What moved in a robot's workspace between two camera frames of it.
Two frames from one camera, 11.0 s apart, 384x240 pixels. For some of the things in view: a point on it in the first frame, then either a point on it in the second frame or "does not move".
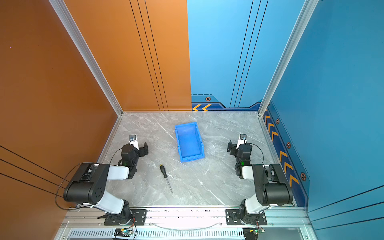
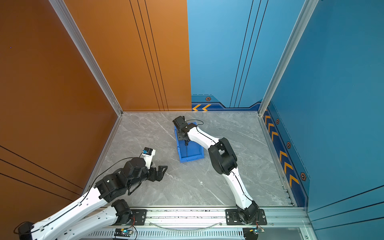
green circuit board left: x=123 y=232 does not move
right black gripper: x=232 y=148 -> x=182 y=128
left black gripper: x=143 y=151 -> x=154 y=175
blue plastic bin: x=190 y=144 does not move
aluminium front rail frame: x=84 y=223 does not move
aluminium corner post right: x=310 y=6 does not move
